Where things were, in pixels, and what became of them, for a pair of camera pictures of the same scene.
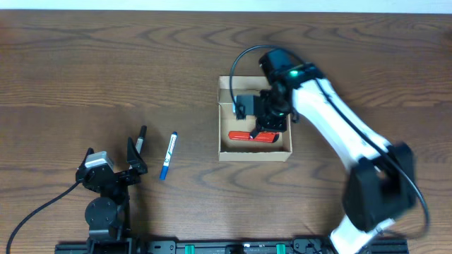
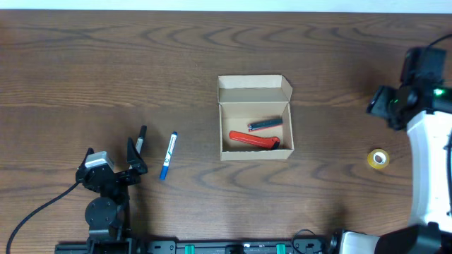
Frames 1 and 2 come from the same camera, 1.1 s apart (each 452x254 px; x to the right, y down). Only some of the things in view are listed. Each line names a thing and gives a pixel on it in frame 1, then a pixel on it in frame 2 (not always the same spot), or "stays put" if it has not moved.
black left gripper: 115,176 stays put
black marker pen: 143,130 stays put
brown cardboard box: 246,149 stays put
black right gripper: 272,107 to 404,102
